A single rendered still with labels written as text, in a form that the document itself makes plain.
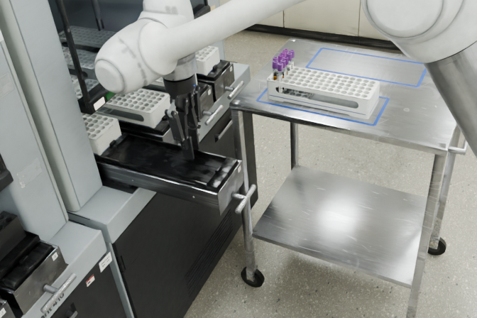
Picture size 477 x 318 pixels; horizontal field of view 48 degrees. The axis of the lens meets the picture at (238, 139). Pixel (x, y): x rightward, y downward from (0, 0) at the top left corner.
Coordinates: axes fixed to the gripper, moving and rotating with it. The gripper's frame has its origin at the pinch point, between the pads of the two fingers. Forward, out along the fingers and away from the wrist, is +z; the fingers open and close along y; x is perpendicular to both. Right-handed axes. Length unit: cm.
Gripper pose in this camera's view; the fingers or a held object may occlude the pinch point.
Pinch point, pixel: (190, 143)
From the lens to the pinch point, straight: 136.2
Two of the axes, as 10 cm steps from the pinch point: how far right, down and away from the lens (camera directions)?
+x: 9.0, 2.0, -3.9
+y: -4.3, 5.6, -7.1
